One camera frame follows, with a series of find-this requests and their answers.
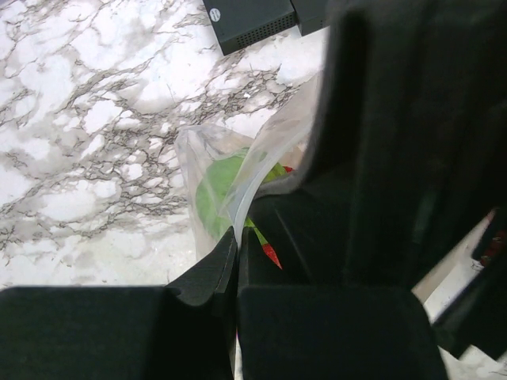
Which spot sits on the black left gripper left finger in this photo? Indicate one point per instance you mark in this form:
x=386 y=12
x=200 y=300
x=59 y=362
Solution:
x=182 y=330

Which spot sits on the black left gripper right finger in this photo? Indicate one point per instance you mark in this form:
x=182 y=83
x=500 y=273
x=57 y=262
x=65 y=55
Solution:
x=290 y=331

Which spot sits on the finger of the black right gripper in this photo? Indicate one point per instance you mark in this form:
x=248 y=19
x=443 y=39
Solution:
x=308 y=227

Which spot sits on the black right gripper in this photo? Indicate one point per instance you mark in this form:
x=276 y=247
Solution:
x=414 y=99

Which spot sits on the green toy lettuce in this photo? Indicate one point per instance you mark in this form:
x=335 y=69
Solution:
x=213 y=189

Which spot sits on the clear polka dot zip bag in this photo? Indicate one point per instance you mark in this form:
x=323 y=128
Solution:
x=279 y=145

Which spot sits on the red toy strawberry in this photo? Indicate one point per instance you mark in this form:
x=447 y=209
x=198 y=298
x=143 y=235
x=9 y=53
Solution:
x=271 y=254

